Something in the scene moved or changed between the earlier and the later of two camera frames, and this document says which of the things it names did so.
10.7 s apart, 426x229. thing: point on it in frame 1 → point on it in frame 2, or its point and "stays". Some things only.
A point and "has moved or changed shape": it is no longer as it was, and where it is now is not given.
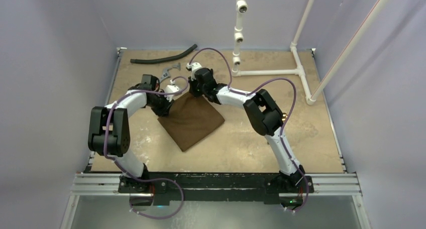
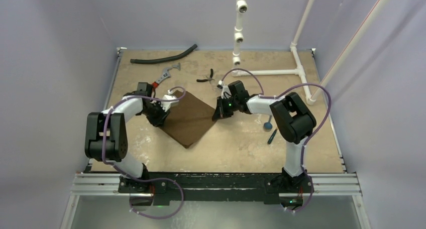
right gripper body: x=195 y=90 → x=222 y=107
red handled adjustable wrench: x=166 y=74 stays
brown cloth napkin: x=190 y=120 has moved or changed shape
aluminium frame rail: x=97 y=182 stays
